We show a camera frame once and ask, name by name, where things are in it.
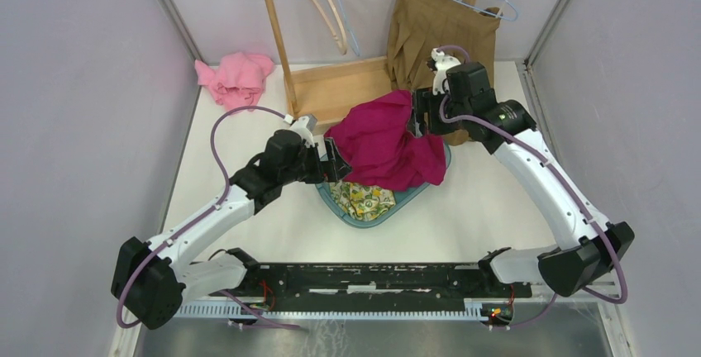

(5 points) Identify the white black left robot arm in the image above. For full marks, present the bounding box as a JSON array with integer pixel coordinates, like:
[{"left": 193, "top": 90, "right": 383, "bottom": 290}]
[{"left": 111, "top": 130, "right": 351, "bottom": 330}]

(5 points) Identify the yellow patterned cloth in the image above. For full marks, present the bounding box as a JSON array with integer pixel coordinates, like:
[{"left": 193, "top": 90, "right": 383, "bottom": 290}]
[{"left": 329, "top": 182, "right": 397, "bottom": 222}]

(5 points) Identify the teal plastic basket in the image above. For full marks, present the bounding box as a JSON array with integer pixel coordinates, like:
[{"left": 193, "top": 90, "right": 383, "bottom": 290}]
[{"left": 318, "top": 136, "right": 451, "bottom": 228}]

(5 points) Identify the white slotted cable duct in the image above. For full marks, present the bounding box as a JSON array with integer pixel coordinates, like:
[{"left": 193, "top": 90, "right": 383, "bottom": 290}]
[{"left": 174, "top": 298, "right": 506, "bottom": 322}]

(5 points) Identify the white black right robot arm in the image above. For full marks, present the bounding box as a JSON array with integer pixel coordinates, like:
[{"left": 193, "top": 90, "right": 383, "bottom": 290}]
[{"left": 408, "top": 56, "right": 635, "bottom": 304}]

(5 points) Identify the brown skirt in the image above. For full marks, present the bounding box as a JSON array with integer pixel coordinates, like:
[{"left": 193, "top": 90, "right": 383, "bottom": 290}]
[{"left": 385, "top": 0, "right": 502, "bottom": 148}]

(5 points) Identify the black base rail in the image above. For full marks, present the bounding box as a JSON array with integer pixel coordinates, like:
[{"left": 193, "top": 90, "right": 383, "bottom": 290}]
[{"left": 231, "top": 263, "right": 532, "bottom": 313}]

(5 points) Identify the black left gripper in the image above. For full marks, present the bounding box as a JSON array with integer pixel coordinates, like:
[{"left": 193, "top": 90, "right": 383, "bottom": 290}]
[{"left": 280, "top": 138, "right": 353, "bottom": 186}]

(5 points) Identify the pink crumpled cloth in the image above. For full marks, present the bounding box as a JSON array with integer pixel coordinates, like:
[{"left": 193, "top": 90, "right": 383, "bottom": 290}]
[{"left": 194, "top": 52, "right": 275, "bottom": 112}]

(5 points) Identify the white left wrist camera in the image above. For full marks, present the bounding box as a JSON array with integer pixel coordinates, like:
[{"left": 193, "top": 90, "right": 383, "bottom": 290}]
[{"left": 284, "top": 114, "right": 317, "bottom": 140}]

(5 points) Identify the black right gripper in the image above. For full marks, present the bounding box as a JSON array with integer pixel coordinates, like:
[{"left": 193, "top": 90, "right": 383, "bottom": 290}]
[{"left": 406, "top": 86, "right": 471, "bottom": 138}]

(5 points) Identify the beige wooden hanger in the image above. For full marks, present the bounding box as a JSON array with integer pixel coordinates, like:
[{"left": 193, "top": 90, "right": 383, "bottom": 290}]
[{"left": 280, "top": 0, "right": 350, "bottom": 56}]

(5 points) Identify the wooden clothes rack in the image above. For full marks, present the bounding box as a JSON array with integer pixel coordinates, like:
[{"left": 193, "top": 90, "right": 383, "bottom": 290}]
[{"left": 252, "top": 0, "right": 489, "bottom": 136}]

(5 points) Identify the magenta cloth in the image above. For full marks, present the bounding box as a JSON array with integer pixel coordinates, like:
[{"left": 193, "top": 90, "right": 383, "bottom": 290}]
[{"left": 324, "top": 90, "right": 446, "bottom": 191}]

